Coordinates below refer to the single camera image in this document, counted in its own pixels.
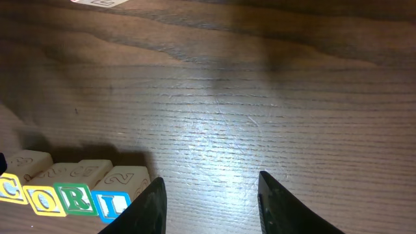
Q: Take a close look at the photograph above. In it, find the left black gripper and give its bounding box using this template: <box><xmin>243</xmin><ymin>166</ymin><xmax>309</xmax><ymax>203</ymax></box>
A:
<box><xmin>0</xmin><ymin>153</ymin><xmax>7</xmax><ymax>176</ymax></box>

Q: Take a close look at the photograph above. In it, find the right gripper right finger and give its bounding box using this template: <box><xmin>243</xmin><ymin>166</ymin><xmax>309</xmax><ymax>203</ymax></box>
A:
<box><xmin>257</xmin><ymin>171</ymin><xmax>344</xmax><ymax>234</ymax></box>

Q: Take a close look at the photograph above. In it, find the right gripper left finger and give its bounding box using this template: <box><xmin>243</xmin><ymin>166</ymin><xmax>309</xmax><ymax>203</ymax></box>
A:
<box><xmin>99</xmin><ymin>177</ymin><xmax>167</xmax><ymax>234</ymax></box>

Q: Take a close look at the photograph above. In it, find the yellow C block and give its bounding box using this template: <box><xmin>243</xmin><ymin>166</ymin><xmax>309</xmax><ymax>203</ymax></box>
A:
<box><xmin>0</xmin><ymin>149</ymin><xmax>54</xmax><ymax>205</ymax></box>

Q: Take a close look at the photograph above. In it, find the blue L block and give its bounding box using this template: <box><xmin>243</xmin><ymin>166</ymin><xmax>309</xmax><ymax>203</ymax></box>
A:
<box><xmin>91</xmin><ymin>166</ymin><xmax>151</xmax><ymax>224</ymax></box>

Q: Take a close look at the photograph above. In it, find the yellow O block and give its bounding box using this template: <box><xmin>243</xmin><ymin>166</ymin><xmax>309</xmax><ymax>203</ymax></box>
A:
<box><xmin>22</xmin><ymin>162</ymin><xmax>77</xmax><ymax>217</ymax></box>

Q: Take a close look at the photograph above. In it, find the green R block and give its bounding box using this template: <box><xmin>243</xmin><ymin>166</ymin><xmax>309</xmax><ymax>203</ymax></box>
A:
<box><xmin>53</xmin><ymin>159</ymin><xmax>113</xmax><ymax>216</ymax></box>

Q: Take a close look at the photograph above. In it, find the red I block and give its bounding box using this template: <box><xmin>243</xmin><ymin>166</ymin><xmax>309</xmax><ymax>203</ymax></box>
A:
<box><xmin>71</xmin><ymin>0</ymin><xmax>128</xmax><ymax>8</ymax></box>

